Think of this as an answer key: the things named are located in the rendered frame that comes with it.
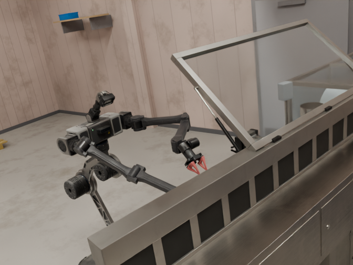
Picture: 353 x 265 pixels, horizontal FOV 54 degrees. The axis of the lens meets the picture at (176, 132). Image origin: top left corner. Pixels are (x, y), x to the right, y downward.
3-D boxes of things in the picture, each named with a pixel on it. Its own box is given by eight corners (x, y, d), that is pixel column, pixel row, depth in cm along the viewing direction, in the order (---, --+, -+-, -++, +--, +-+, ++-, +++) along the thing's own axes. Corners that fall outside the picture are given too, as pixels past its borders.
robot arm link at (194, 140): (173, 152, 208) (170, 139, 205) (187, 145, 215) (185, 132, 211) (186, 157, 199) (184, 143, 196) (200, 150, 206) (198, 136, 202)
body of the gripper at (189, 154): (186, 167, 197) (178, 157, 199) (198, 161, 202) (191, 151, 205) (189, 161, 192) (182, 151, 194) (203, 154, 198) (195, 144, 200)
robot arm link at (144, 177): (125, 176, 208) (135, 162, 213) (127, 181, 213) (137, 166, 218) (189, 206, 192) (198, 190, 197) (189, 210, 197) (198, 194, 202)
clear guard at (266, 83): (305, 23, 213) (305, 23, 213) (368, 80, 196) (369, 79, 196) (178, 59, 152) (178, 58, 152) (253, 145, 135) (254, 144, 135)
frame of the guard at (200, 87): (300, 27, 221) (308, 17, 215) (367, 88, 202) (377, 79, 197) (163, 67, 155) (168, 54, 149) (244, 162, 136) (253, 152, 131)
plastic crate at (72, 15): (79, 17, 695) (78, 11, 691) (69, 19, 678) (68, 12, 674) (69, 19, 718) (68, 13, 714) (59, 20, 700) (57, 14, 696)
